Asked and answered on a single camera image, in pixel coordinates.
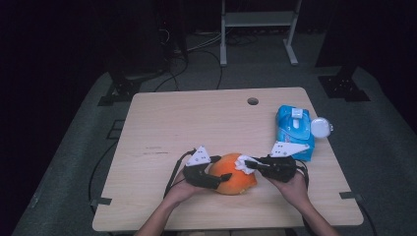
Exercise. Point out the white metal stand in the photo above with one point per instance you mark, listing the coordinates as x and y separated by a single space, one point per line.
223 49

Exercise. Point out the orange plush toy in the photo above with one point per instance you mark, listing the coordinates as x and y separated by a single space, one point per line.
232 183

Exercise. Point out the white wet wipe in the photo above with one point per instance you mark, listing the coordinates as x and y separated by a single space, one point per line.
239 162

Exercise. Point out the blue wet wipes pack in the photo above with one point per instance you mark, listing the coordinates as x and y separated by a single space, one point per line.
291 134

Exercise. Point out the person's left hand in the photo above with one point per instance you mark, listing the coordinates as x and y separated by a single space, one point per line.
183 191

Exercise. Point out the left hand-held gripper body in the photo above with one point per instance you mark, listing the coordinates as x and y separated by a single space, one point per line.
198 157

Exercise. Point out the black tape strip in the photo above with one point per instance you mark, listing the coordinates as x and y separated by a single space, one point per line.
103 201
349 195

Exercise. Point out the black stand base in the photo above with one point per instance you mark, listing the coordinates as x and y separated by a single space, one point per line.
344 88
124 88

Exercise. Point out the person's right hand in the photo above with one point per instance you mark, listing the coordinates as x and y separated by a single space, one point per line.
291 193

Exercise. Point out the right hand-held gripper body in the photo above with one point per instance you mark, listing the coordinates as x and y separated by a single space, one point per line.
285 149

